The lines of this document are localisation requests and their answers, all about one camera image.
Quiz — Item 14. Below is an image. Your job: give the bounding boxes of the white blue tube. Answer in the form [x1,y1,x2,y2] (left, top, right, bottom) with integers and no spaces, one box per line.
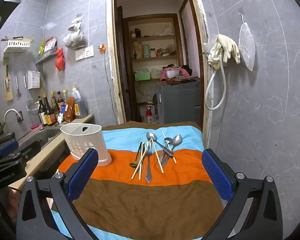
[57,105,67,124]

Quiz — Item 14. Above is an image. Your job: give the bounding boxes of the metal pot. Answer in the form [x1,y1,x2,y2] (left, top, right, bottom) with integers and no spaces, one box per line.
[165,69,182,78]

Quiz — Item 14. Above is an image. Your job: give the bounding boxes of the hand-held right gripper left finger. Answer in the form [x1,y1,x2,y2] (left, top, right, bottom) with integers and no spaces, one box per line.
[16,148,99,240]

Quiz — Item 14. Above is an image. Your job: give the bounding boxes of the dark sauce bottle black cap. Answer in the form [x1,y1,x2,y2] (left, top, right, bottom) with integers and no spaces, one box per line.
[38,95,47,126]

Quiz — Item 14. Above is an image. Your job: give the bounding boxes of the metal fork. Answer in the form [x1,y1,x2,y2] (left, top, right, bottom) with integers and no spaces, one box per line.
[144,142,153,183]

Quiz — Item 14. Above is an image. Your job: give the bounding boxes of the white plastic basket shelf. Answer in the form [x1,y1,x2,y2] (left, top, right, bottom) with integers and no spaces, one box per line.
[1,38,34,53]

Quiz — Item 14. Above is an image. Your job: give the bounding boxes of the hanging metal peeler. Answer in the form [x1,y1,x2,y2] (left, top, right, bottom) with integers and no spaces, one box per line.
[15,76,22,97]

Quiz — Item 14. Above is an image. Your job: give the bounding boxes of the steel sink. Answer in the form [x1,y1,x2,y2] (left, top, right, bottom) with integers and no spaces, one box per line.
[17,127,63,153]

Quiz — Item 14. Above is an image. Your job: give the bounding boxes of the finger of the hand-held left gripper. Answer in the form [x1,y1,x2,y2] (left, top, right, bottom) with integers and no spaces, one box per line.
[0,132,20,158]
[0,141,40,167]

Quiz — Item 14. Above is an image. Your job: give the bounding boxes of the worn door frame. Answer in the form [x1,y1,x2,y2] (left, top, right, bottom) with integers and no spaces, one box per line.
[106,0,213,150]

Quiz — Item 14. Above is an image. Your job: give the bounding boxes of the sauce bottle red cap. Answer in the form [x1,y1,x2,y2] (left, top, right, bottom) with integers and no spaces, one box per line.
[57,91,65,110]

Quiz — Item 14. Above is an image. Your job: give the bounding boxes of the black range hood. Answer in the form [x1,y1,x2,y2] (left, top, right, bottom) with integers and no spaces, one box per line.
[0,0,28,40]

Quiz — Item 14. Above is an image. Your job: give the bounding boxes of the small metal ladle spoon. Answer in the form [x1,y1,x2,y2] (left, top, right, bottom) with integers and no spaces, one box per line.
[129,142,143,168]

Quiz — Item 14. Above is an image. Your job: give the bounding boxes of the clear hanging plastic bag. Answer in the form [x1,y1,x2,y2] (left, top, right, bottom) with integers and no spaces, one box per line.
[63,14,87,49]

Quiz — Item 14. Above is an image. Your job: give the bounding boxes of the red white bag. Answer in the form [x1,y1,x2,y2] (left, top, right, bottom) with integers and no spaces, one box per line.
[145,104,158,123]

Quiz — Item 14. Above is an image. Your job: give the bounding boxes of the white plastic utensil holder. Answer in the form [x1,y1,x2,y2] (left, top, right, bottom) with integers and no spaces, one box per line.
[60,123,112,167]

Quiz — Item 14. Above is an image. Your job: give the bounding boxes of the wooden chopstick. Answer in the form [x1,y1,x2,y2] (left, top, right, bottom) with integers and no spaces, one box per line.
[161,130,177,164]
[150,137,164,174]
[139,142,145,180]
[131,138,155,180]

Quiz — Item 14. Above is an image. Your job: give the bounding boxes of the hanging metal strainer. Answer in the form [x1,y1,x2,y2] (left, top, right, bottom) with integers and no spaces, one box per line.
[24,74,38,115]

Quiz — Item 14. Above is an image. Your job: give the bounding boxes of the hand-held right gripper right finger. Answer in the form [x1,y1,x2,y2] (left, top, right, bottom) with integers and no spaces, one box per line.
[202,149,283,240]

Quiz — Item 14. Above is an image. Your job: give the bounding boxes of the wooden shelf cabinet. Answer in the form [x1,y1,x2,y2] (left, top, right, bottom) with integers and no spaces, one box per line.
[124,14,184,123]

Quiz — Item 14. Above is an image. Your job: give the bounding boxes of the dark sauce bottle yellow label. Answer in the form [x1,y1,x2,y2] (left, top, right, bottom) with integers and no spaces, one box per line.
[43,93,56,125]

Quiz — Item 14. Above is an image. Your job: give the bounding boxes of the grey cabinet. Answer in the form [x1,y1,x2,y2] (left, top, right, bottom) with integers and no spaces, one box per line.
[155,79,202,125]

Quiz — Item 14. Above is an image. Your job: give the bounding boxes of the white wall socket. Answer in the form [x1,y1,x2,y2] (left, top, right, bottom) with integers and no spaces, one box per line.
[75,45,94,61]

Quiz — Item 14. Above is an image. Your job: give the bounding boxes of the sauce bottle yellow cap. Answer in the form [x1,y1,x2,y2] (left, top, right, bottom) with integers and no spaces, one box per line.
[51,91,60,120]

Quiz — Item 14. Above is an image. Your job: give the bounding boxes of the green box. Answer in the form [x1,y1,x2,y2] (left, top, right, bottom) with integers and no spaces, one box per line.
[134,72,151,81]

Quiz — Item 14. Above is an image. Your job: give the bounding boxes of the white hose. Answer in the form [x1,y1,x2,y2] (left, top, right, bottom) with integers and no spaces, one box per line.
[204,55,227,111]

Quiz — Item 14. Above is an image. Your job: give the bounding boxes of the white wall box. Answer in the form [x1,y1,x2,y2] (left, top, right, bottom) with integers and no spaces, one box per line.
[27,70,41,89]

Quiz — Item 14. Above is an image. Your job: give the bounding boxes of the striped blue orange brown towel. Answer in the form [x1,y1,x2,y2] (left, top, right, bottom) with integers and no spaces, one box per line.
[50,121,228,240]

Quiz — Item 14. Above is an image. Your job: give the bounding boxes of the pink cloth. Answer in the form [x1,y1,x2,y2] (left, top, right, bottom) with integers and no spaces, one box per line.
[160,66,188,80]

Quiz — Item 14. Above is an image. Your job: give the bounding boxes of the dark wooden door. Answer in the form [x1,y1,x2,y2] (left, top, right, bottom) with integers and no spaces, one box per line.
[116,5,130,123]

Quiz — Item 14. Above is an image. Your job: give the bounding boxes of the metal faucet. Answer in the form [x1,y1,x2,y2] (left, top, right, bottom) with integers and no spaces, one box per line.
[4,108,24,128]

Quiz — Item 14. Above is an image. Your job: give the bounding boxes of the white mesh bag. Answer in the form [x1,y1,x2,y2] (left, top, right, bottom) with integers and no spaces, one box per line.
[238,22,256,72]

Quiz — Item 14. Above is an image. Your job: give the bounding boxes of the metal wall shelf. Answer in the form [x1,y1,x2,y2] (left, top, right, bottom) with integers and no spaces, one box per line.
[35,46,58,64]

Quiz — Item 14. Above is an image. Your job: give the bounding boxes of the white rubber gloves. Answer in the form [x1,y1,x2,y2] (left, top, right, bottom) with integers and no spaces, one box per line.
[207,34,240,69]

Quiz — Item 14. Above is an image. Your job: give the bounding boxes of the large metal spoon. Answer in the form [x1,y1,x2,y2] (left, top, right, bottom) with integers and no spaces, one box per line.
[146,132,173,160]

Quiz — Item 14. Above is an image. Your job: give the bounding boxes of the white power cable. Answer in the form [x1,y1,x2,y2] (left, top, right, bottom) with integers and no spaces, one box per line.
[103,52,117,123]

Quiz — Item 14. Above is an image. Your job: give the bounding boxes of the wooden cutting board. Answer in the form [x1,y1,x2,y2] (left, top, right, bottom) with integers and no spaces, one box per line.
[3,57,13,102]

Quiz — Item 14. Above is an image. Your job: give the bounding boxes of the red plastic bag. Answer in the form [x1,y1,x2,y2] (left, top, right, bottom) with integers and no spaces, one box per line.
[55,48,65,71]

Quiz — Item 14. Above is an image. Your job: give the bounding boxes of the red white packet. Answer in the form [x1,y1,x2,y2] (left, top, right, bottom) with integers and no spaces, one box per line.
[44,37,57,52]

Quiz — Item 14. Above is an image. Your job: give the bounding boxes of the orange brown packet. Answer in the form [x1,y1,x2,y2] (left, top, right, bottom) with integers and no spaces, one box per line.
[64,96,75,122]

